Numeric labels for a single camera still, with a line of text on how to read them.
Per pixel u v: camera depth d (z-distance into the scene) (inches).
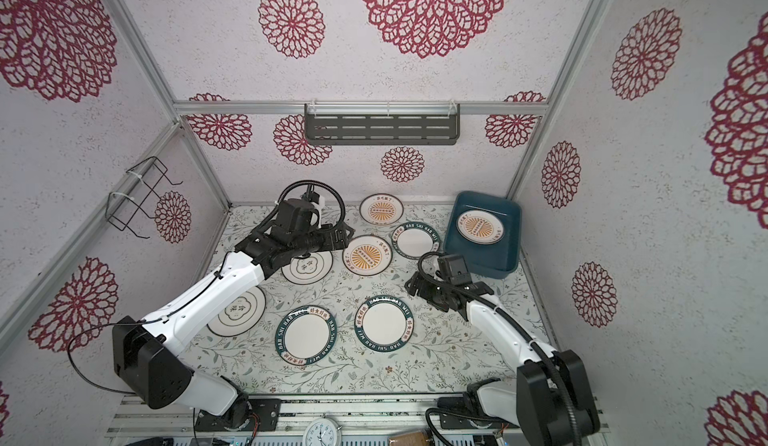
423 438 26.6
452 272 26.0
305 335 34.5
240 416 26.5
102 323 27.9
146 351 15.7
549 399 15.9
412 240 43.2
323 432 27.0
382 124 37.9
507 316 20.3
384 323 35.0
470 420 28.2
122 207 28.6
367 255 41.6
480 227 44.4
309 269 39.4
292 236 23.0
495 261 42.5
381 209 47.5
